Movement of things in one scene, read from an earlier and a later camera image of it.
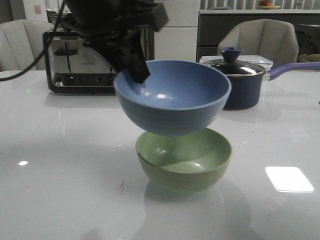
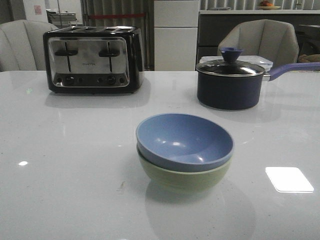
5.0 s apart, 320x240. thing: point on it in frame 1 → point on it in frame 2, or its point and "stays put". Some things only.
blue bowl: [178, 97] → [184, 142]
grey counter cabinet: [212, 23] stays put
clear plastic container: [263, 61] stays put
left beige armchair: [21, 42] stays put
